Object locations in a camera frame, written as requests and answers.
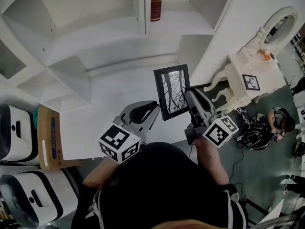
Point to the white shelf hutch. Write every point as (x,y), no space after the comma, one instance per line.
(83,32)

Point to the person's black shirt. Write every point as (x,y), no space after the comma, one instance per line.
(162,187)

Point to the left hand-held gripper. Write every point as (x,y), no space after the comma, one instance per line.
(116,142)

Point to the red book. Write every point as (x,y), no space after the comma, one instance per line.
(156,2)

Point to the person's left forearm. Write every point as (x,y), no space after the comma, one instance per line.
(100,173)

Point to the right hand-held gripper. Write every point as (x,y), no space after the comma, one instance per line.
(219,132)

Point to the person's right forearm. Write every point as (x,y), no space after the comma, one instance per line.
(212,161)

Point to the cardboard box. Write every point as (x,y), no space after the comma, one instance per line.
(48,137)

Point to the small orange box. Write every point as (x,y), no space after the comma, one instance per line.
(265,56)

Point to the black backpack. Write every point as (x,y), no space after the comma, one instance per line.
(256,137)

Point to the white and black machine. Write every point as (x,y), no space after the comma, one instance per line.
(19,132)
(47,194)

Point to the teal round object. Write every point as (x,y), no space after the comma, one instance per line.
(35,118)

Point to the cream dressing table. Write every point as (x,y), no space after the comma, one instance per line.
(262,80)

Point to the small framed picture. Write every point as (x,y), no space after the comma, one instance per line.
(251,82)

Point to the white shelf compartment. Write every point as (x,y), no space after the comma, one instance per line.
(181,11)

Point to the oval vanity mirror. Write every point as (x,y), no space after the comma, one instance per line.
(267,25)

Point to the black picture frame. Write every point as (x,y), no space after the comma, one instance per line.
(170,89)

